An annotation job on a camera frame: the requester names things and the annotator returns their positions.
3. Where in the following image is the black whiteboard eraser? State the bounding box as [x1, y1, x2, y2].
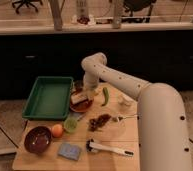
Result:
[71, 93, 88, 104]

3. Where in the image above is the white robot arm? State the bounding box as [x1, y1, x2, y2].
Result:
[81, 52, 193, 171]

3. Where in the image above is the red bowl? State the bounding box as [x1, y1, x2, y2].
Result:
[70, 91, 93, 113]

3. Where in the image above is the dark maroon bowl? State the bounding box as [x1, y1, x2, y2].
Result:
[24, 126, 52, 154]

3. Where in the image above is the dark metal can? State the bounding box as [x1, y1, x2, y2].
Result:
[74, 80, 83, 91]

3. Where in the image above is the green cucumber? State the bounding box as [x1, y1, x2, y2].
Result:
[102, 87, 109, 106]

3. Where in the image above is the dark grape bunch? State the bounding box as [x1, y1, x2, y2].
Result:
[89, 114, 111, 132]

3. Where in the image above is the white cup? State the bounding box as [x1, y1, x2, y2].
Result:
[118, 94, 133, 106]

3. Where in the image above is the small green cup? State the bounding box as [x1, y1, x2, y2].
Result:
[64, 118, 77, 133]

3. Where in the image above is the green plastic tray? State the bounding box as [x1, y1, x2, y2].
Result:
[22, 76, 73, 120]

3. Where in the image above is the orange fruit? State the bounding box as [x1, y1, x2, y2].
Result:
[51, 124, 64, 138]

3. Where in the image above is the white black brush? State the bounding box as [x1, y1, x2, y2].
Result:
[86, 139, 134, 157]

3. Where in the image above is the blue sponge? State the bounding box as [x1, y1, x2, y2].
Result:
[58, 143, 81, 161]

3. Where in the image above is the black office chair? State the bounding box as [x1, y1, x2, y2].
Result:
[11, 0, 43, 14]

